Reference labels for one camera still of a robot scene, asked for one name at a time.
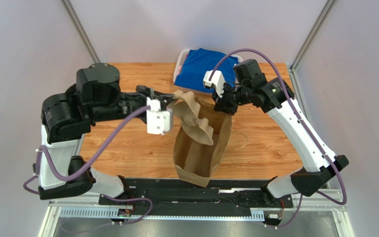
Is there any cardboard cup carrier tray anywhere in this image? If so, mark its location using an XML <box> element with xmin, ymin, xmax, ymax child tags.
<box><xmin>168</xmin><ymin>90</ymin><xmax>214</xmax><ymax>146</ymax></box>

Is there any brown paper bag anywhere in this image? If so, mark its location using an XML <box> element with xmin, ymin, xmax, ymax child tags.
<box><xmin>173</xmin><ymin>96</ymin><xmax>232</xmax><ymax>187</ymax></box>

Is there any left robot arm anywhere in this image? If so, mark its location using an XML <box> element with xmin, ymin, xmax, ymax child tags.
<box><xmin>34</xmin><ymin>63</ymin><xmax>174</xmax><ymax>200</ymax></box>

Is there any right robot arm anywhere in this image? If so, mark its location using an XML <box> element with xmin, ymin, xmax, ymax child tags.
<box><xmin>203</xmin><ymin>59</ymin><xmax>349</xmax><ymax>206</ymax></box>

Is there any blue folded cloth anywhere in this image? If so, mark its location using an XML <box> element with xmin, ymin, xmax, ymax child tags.
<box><xmin>175</xmin><ymin>48</ymin><xmax>239</xmax><ymax>93</ymax></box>

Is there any white plastic basket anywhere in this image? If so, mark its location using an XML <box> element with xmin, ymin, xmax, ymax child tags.
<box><xmin>173</xmin><ymin>49</ymin><xmax>244</xmax><ymax>94</ymax></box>

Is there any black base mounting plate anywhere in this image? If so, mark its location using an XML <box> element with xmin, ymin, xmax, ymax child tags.
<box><xmin>98</xmin><ymin>178</ymin><xmax>294</xmax><ymax>218</ymax></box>

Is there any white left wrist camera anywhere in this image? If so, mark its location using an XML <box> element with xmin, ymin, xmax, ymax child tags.
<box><xmin>146</xmin><ymin>98</ymin><xmax>174</xmax><ymax>135</ymax></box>

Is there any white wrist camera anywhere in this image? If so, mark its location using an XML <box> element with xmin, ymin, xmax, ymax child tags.
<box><xmin>203</xmin><ymin>70</ymin><xmax>226</xmax><ymax>98</ymax></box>
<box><xmin>146</xmin><ymin>98</ymin><xmax>174</xmax><ymax>135</ymax></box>

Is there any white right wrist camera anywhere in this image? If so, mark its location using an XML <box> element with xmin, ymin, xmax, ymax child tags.
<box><xmin>203</xmin><ymin>70</ymin><xmax>226</xmax><ymax>98</ymax></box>

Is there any aluminium frame rail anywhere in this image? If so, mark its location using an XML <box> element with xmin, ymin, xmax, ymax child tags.
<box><xmin>39</xmin><ymin>179</ymin><xmax>354</xmax><ymax>237</ymax></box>

